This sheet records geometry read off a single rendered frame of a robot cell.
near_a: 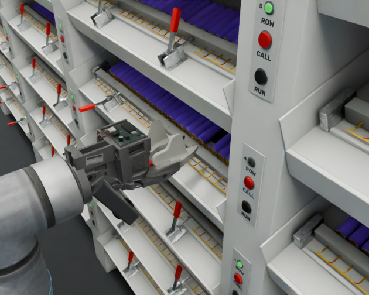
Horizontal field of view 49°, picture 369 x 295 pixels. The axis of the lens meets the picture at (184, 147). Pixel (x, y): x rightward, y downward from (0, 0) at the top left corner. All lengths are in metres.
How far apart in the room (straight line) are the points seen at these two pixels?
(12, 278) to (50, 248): 1.09
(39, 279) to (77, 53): 0.62
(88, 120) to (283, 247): 0.71
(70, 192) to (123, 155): 0.09
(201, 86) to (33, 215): 0.29
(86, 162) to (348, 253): 0.37
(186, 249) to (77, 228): 0.92
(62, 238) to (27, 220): 1.16
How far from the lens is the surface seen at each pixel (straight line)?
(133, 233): 1.19
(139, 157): 0.62
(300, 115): 0.48
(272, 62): 0.46
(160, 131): 0.69
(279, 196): 0.54
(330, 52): 0.48
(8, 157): 2.25
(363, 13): 0.40
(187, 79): 0.64
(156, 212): 0.96
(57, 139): 1.65
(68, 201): 0.57
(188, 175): 0.75
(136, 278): 1.34
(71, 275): 1.58
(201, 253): 0.87
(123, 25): 0.86
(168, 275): 1.09
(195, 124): 0.81
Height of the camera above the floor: 1.19
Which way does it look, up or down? 34 degrees down
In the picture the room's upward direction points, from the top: straight up
